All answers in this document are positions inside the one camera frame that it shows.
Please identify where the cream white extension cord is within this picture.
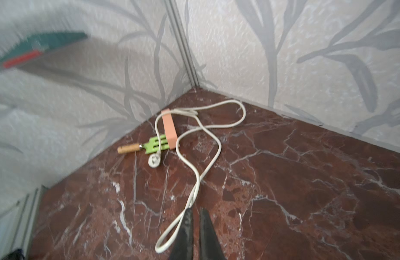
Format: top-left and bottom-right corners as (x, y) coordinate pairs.
(147, 99), (247, 254)

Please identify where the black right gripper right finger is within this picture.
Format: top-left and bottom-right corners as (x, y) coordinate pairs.
(200, 208), (226, 260)

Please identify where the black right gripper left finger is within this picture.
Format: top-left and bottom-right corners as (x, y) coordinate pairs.
(168, 208), (194, 260)

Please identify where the pink power strip block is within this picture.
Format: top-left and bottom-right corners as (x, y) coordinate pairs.
(161, 109), (178, 150)

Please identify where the green card in bin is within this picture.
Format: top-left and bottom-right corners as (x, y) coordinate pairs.
(0, 31), (88, 72)

